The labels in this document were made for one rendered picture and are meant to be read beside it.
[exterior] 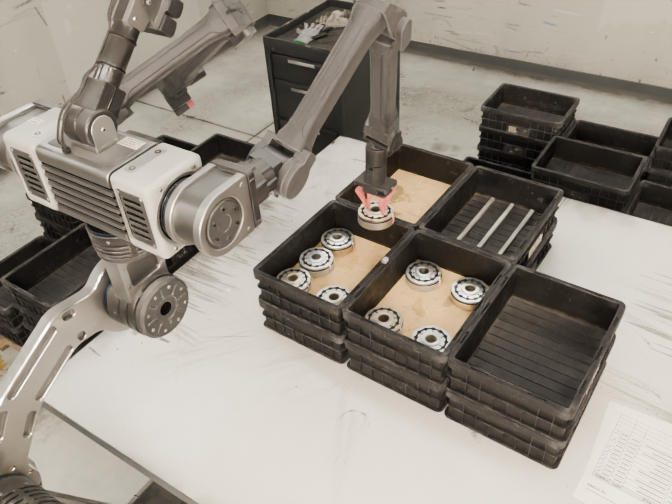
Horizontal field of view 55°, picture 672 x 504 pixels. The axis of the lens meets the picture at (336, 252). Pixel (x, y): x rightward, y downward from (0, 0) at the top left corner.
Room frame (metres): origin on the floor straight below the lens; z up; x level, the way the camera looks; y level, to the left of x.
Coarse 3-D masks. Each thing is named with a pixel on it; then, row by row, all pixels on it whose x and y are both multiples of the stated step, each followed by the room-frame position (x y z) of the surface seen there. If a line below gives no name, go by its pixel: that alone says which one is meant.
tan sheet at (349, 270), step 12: (360, 240) 1.56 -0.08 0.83; (360, 252) 1.51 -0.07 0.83; (372, 252) 1.50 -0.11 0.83; (384, 252) 1.50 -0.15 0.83; (336, 264) 1.46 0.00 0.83; (348, 264) 1.45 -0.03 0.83; (360, 264) 1.45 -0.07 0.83; (372, 264) 1.45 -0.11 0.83; (324, 276) 1.41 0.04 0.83; (336, 276) 1.40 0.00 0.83; (348, 276) 1.40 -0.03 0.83; (360, 276) 1.40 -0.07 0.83; (312, 288) 1.36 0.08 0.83; (348, 288) 1.35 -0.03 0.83
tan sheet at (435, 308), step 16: (448, 272) 1.39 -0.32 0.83; (400, 288) 1.33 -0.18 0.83; (448, 288) 1.32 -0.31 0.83; (384, 304) 1.27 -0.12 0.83; (400, 304) 1.27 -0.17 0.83; (416, 304) 1.26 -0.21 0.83; (432, 304) 1.26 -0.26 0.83; (448, 304) 1.26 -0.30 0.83; (416, 320) 1.20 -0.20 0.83; (432, 320) 1.20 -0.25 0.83; (448, 320) 1.20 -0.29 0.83; (464, 320) 1.19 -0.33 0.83
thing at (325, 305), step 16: (352, 208) 1.60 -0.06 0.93; (304, 224) 1.54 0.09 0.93; (400, 224) 1.50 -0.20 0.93; (288, 240) 1.46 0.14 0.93; (400, 240) 1.43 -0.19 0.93; (272, 256) 1.40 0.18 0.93; (384, 256) 1.36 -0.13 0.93; (256, 272) 1.33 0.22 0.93; (288, 288) 1.26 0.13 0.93; (320, 304) 1.20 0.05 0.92
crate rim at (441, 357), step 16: (448, 240) 1.41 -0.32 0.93; (352, 304) 1.18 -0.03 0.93; (480, 304) 1.15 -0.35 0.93; (352, 320) 1.14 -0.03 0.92; (368, 320) 1.12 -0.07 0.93; (384, 336) 1.08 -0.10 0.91; (400, 336) 1.06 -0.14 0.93; (416, 352) 1.03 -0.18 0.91; (432, 352) 1.00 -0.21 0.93; (448, 352) 1.00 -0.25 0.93
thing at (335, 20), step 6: (336, 12) 3.42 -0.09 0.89; (342, 12) 3.42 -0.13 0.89; (348, 12) 3.42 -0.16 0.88; (318, 18) 3.39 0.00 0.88; (324, 18) 3.36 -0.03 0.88; (330, 18) 3.34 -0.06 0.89; (336, 18) 3.34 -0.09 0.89; (342, 18) 3.34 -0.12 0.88; (348, 18) 3.35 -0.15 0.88; (330, 24) 3.29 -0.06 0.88; (336, 24) 3.29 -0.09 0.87; (342, 24) 3.29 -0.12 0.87
